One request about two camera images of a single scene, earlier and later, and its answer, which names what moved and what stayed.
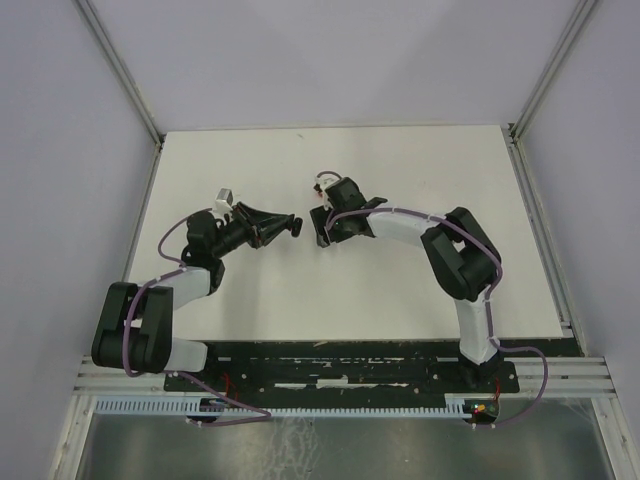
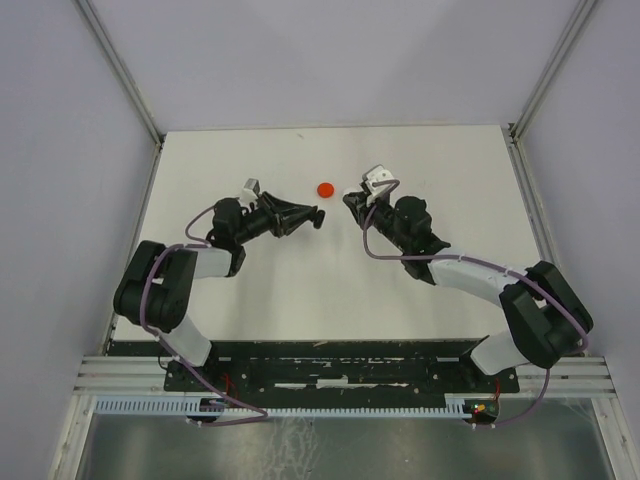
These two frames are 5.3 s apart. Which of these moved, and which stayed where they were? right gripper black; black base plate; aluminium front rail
Moved: right gripper black
Stayed: black base plate; aluminium front rail
